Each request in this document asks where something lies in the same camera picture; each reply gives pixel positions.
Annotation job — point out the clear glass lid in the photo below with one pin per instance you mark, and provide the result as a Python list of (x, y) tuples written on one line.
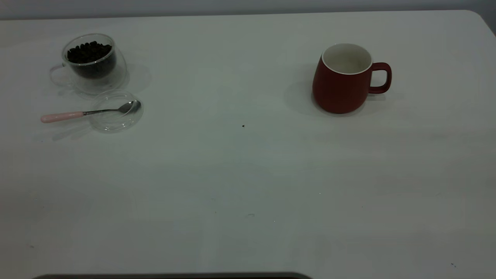
[(112, 122)]

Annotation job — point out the red ceramic mug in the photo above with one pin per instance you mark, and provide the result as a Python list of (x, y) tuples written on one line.
[(339, 93)]

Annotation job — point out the clear double-wall glass cup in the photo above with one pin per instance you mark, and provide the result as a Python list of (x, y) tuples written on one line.
[(97, 86)]

